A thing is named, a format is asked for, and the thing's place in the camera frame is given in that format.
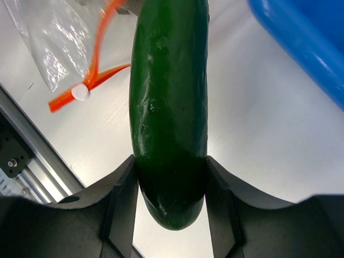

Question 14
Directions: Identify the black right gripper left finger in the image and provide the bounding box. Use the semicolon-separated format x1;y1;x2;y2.
1;156;139;257

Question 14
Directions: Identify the blue plastic bin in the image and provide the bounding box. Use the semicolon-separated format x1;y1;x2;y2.
248;0;343;109

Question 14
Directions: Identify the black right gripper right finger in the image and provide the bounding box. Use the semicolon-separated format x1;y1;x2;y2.
205;157;343;257

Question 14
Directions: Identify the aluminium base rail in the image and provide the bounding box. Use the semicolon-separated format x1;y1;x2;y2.
1;87;85;204

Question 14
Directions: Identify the clear zip top bag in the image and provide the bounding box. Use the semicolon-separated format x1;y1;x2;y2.
2;0;143;113

